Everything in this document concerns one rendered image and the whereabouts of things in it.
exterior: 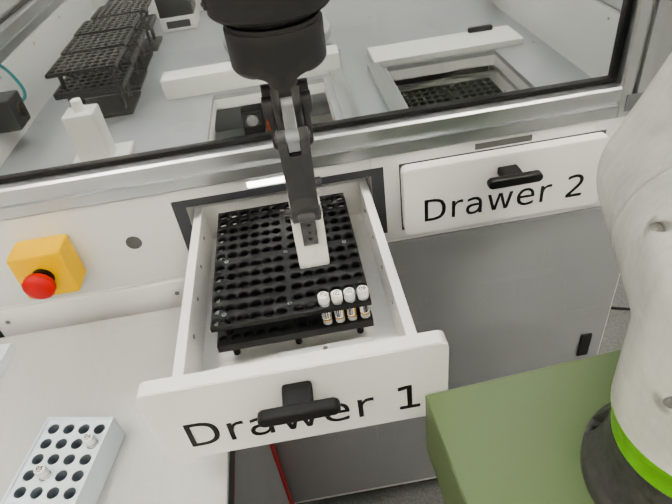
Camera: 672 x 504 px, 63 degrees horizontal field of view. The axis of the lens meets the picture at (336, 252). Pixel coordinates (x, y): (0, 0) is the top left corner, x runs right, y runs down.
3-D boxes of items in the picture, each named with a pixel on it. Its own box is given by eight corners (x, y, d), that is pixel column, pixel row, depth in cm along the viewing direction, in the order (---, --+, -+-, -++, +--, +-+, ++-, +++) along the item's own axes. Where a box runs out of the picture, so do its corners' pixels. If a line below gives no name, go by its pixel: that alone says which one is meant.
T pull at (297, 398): (342, 415, 49) (340, 405, 48) (259, 430, 48) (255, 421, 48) (337, 382, 51) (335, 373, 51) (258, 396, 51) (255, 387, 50)
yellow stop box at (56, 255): (80, 294, 75) (57, 254, 71) (27, 303, 75) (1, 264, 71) (88, 271, 79) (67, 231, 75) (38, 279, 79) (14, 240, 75)
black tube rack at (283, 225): (375, 340, 63) (371, 300, 59) (224, 367, 63) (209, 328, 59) (347, 228, 80) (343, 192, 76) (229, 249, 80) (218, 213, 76)
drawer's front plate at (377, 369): (447, 412, 57) (449, 341, 50) (170, 462, 56) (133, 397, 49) (443, 398, 58) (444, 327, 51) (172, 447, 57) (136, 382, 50)
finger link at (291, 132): (296, 67, 43) (300, 85, 38) (306, 130, 45) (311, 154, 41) (266, 71, 42) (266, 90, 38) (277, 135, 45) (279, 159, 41)
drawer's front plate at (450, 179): (597, 203, 81) (612, 136, 74) (405, 236, 80) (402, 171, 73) (591, 196, 83) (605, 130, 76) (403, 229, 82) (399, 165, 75)
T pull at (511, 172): (543, 181, 73) (544, 172, 72) (488, 191, 73) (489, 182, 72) (532, 168, 76) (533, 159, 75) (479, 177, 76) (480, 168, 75)
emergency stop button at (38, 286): (58, 299, 72) (45, 277, 70) (28, 305, 72) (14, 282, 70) (64, 284, 75) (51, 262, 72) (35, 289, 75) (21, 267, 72)
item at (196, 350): (427, 392, 57) (427, 354, 53) (184, 436, 56) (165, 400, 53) (364, 190, 88) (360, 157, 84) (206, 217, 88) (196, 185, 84)
